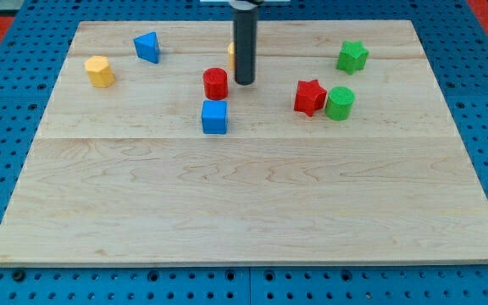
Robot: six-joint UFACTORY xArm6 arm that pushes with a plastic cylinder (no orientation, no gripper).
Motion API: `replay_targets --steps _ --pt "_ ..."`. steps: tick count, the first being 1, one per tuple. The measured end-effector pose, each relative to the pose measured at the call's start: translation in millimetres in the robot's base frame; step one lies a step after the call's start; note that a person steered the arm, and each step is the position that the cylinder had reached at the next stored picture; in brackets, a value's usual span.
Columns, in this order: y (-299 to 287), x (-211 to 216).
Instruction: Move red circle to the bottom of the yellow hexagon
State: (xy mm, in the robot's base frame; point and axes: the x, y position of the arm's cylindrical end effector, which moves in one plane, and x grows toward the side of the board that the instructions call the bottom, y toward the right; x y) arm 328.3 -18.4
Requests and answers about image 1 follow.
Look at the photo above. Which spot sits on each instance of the wooden board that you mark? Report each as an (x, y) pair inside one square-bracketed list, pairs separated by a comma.
[(123, 176)]

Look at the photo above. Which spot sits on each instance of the blue cube block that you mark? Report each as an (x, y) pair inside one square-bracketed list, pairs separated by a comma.
[(214, 117)]

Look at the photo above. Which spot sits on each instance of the green cylinder block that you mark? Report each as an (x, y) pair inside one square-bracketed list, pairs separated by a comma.
[(339, 103)]

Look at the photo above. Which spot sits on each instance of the red star block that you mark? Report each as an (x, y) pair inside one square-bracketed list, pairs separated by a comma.
[(310, 97)]

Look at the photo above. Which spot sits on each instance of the red cylinder block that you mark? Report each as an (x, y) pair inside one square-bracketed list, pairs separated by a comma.
[(215, 83)]

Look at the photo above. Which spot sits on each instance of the blue triangle block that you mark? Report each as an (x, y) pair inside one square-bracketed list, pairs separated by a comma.
[(147, 47)]

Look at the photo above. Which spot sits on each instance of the green star block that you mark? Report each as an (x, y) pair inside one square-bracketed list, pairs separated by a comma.
[(352, 57)]

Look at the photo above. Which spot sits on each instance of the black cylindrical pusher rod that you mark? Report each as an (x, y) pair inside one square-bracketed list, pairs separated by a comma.
[(245, 24)]

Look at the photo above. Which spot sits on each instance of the yellow hexagon block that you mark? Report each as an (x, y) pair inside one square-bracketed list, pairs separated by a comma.
[(99, 71)]

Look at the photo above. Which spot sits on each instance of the yellow block behind rod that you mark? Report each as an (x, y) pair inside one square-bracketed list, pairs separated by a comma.
[(231, 56)]

